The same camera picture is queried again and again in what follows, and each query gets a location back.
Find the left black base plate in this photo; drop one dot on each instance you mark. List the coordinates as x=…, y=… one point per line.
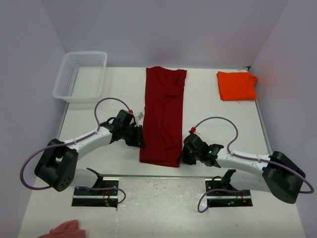
x=92, y=198

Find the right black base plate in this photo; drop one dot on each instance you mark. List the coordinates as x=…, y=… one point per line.
x=226, y=199

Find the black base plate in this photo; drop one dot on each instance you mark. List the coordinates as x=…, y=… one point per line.
x=226, y=199
x=92, y=198

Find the white plastic basket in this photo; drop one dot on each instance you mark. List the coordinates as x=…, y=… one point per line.
x=81, y=77

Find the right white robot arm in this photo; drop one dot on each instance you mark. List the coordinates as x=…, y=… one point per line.
x=274, y=173

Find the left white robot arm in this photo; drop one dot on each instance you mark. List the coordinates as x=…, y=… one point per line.
x=58, y=164

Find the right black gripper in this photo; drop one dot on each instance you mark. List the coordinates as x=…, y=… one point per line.
x=184, y=159

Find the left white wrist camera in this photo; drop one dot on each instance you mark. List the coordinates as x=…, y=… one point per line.
x=137, y=116

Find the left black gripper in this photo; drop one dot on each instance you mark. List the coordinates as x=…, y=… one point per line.
x=138, y=141

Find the folded orange t shirt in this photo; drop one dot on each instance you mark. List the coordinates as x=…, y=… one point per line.
x=237, y=86

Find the pink cloth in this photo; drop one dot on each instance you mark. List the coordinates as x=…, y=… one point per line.
x=69, y=229

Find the dark red t shirt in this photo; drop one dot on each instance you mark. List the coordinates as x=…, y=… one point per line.
x=162, y=125

